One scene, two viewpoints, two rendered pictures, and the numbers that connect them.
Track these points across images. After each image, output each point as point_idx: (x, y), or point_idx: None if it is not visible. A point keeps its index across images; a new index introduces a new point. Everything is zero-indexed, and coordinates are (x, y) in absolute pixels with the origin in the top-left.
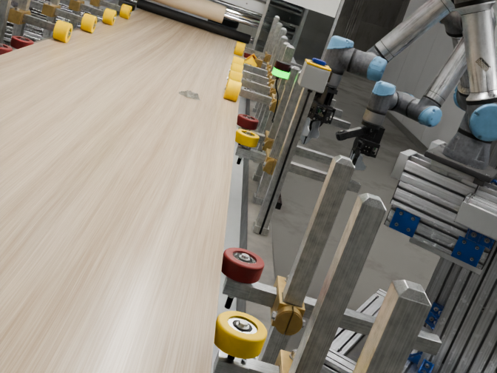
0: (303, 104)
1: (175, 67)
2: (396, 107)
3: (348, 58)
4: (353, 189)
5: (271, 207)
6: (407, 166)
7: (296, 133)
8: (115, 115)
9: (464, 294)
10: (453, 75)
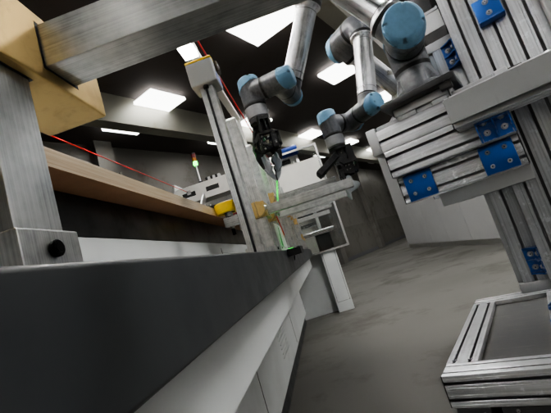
0: (209, 103)
1: None
2: (347, 123)
3: (257, 83)
4: (347, 185)
5: (249, 219)
6: (379, 137)
7: (221, 132)
8: None
9: (540, 213)
10: (366, 65)
